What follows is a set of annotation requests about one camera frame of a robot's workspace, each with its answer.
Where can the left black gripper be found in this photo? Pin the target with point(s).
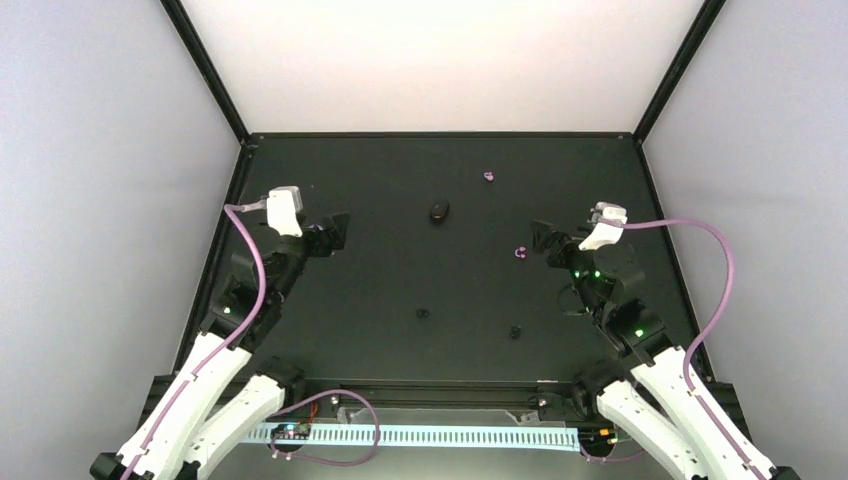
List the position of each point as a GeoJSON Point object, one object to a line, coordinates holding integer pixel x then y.
{"type": "Point", "coordinates": [334, 237]}

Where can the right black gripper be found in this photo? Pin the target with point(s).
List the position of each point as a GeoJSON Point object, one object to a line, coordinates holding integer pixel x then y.
{"type": "Point", "coordinates": [562, 240]}

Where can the black earbud charging case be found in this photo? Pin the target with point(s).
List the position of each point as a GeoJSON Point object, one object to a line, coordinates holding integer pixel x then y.
{"type": "Point", "coordinates": [439, 211]}

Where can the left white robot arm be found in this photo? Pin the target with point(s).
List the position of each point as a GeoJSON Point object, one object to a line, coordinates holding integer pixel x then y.
{"type": "Point", "coordinates": [188, 434]}

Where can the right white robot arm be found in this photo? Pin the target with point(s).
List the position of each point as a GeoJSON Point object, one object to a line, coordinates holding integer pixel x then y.
{"type": "Point", "coordinates": [650, 389]}

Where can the small circuit board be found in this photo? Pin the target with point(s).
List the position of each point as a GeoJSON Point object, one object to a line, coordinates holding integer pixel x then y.
{"type": "Point", "coordinates": [290, 432]}

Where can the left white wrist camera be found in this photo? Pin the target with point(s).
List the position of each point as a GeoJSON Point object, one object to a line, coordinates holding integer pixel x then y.
{"type": "Point", "coordinates": [283, 206]}

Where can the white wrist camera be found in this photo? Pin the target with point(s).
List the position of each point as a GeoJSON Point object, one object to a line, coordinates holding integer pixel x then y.
{"type": "Point", "coordinates": [283, 206]}
{"type": "Point", "coordinates": [608, 221]}

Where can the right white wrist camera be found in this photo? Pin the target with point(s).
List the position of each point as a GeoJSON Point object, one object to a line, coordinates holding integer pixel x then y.
{"type": "Point", "coordinates": [608, 221]}

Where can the black front rail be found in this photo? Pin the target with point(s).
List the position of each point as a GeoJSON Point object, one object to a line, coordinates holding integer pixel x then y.
{"type": "Point", "coordinates": [550, 397]}

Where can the white slotted cable duct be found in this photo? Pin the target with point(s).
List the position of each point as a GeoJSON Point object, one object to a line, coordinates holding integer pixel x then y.
{"type": "Point", "coordinates": [535, 438]}

